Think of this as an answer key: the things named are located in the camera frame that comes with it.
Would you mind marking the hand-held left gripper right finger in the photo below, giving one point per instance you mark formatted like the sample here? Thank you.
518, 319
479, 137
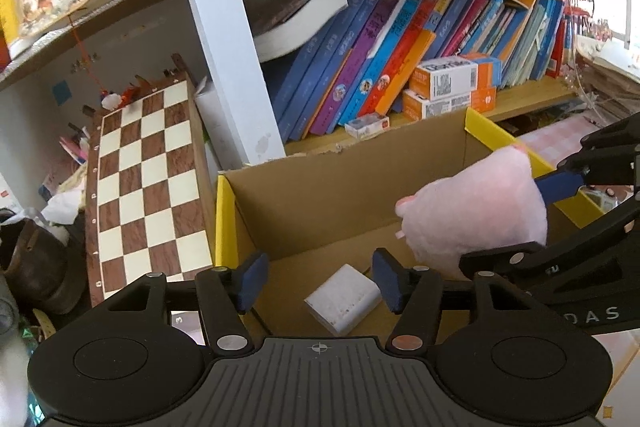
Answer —
387, 281

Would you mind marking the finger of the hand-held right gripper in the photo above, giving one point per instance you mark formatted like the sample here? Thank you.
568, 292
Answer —
562, 185
500, 262

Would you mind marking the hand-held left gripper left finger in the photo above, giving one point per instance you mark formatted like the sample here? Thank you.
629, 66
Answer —
252, 281

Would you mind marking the pink plush toy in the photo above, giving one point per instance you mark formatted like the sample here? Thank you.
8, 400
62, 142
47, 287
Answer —
475, 217

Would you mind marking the cardboard box with yellow rim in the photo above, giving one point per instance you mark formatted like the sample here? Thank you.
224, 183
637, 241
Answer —
310, 207

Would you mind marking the pink checkered printed mat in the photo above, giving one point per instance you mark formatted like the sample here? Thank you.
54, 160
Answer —
555, 142

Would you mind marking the white foam block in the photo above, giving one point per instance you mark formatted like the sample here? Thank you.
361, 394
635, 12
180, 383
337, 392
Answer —
340, 299

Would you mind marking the wooden bookshelf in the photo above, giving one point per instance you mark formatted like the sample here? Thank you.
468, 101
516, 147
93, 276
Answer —
525, 94

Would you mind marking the stack of papers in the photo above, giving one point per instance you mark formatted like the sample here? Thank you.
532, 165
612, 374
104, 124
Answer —
610, 77

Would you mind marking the brown and cream chessboard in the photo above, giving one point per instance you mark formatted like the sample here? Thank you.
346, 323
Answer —
145, 187

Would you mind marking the orange and white carton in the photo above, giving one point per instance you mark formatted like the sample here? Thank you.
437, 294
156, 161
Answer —
440, 107
445, 74

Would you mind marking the small white and red box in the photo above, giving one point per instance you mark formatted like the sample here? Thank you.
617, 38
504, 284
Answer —
367, 126

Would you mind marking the crumpled white tissue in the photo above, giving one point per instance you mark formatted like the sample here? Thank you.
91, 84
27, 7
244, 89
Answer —
65, 209

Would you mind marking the brown leather bag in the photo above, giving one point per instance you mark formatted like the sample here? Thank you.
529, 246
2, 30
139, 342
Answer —
40, 267

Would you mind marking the row of colourful books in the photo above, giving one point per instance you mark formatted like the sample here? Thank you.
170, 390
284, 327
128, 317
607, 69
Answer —
380, 52

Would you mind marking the red hanging tassel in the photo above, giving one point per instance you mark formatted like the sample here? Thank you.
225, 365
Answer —
112, 99

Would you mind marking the thick grey book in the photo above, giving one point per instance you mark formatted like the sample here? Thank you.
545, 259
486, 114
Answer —
295, 22

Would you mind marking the blue sticky note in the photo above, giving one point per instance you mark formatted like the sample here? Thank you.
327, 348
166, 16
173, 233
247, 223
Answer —
62, 92

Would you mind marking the white shelf post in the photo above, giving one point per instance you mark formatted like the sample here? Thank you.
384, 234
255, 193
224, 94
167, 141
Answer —
220, 32

